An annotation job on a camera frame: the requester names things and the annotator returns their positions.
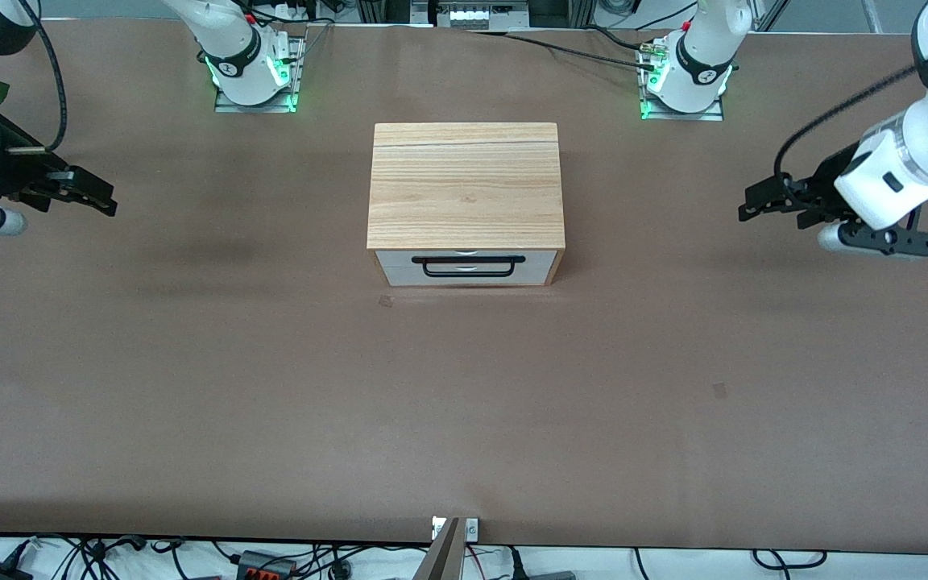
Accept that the white drawer with black handle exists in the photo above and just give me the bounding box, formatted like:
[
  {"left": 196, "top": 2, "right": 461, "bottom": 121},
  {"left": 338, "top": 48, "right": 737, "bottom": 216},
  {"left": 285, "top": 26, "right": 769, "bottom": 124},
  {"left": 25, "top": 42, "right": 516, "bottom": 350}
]
[{"left": 375, "top": 249, "right": 560, "bottom": 280}]

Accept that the light wooden drawer cabinet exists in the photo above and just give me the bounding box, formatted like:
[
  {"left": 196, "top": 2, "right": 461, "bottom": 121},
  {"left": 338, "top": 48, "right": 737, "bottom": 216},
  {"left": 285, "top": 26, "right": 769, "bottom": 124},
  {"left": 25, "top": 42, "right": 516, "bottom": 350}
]
[{"left": 367, "top": 122, "right": 567, "bottom": 288}]

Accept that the white power strip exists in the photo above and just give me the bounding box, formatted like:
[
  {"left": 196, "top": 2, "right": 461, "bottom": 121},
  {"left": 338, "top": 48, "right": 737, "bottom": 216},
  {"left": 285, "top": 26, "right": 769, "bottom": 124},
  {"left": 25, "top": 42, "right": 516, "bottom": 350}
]
[{"left": 432, "top": 2, "right": 499, "bottom": 31}]

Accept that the black adapter with orange clips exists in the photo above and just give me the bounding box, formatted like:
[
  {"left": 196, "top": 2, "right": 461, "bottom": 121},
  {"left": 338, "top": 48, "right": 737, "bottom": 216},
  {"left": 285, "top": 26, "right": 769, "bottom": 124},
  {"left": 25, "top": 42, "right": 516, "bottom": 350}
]
[{"left": 236, "top": 550, "right": 298, "bottom": 580}]

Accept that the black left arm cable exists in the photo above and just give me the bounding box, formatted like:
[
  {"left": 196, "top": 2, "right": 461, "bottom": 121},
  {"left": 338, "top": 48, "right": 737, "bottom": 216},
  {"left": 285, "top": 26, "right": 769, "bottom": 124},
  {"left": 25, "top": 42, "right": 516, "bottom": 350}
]
[{"left": 773, "top": 63, "right": 920, "bottom": 198}]

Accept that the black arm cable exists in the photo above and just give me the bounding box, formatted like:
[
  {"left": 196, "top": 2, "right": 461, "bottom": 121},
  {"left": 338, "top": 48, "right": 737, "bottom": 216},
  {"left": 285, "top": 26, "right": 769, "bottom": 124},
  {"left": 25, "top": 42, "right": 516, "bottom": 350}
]
[
  {"left": 773, "top": 63, "right": 920, "bottom": 198},
  {"left": 16, "top": 0, "right": 69, "bottom": 154}
]

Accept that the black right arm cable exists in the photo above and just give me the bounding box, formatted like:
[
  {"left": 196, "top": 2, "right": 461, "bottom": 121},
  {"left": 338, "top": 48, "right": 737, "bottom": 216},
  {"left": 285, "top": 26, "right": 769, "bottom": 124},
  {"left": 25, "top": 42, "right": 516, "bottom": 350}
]
[{"left": 16, "top": 0, "right": 69, "bottom": 154}]

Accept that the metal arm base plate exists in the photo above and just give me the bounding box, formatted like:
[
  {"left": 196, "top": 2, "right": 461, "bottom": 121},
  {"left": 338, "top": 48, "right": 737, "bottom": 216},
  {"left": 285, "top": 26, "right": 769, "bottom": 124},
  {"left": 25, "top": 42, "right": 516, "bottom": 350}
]
[
  {"left": 213, "top": 34, "right": 306, "bottom": 114},
  {"left": 636, "top": 36, "right": 726, "bottom": 122}
]

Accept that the black cable across table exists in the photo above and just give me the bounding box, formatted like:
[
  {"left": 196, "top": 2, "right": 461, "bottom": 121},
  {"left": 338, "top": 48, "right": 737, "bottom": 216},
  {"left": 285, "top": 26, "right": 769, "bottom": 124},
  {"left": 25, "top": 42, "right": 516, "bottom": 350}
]
[{"left": 464, "top": 29, "right": 660, "bottom": 72}]

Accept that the black looped cable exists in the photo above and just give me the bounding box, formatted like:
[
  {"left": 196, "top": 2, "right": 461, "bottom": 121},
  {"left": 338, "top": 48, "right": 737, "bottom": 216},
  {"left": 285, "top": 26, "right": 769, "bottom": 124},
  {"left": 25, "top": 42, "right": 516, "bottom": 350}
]
[{"left": 752, "top": 549, "right": 828, "bottom": 572}]

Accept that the small metal mount bracket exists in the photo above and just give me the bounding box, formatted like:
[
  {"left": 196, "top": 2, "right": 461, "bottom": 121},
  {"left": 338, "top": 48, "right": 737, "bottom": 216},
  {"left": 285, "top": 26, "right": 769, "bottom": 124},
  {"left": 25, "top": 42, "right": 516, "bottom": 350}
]
[{"left": 431, "top": 516, "right": 480, "bottom": 541}]

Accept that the grey camera mount pole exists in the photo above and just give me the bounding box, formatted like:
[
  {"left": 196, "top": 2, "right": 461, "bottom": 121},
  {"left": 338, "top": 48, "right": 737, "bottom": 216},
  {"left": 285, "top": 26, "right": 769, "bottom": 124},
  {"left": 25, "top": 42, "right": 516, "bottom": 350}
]
[{"left": 413, "top": 517, "right": 462, "bottom": 580}]

